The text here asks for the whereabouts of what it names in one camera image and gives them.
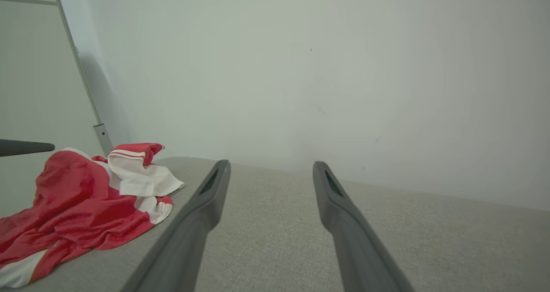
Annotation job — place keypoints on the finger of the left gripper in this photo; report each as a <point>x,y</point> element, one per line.
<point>21,147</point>

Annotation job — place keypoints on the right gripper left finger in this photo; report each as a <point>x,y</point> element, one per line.
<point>184,240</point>

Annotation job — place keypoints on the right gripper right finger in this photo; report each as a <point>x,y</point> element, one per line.
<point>361,253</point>

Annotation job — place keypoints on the red white Bulls jersey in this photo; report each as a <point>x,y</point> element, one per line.
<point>77,197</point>

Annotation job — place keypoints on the white partition panel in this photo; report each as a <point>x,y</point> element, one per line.
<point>34,68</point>

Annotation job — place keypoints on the grey metal stand foot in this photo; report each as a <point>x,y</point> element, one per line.
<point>103,139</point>

